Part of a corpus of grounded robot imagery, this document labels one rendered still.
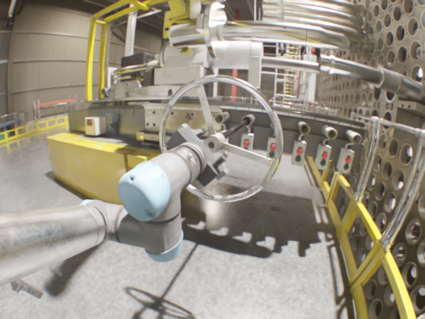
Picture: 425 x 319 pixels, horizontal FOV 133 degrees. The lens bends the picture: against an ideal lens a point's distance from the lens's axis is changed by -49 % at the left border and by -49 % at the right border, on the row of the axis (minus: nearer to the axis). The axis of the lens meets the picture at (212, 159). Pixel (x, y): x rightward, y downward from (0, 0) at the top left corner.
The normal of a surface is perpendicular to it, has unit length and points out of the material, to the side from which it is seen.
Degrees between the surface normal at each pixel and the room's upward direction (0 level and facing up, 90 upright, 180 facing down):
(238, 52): 98
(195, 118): 90
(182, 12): 134
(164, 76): 90
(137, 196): 90
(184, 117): 90
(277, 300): 0
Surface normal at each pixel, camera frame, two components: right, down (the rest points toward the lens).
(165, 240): 0.37, 0.33
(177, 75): -0.33, 0.30
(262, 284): 0.04, -0.94
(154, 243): -0.04, 0.33
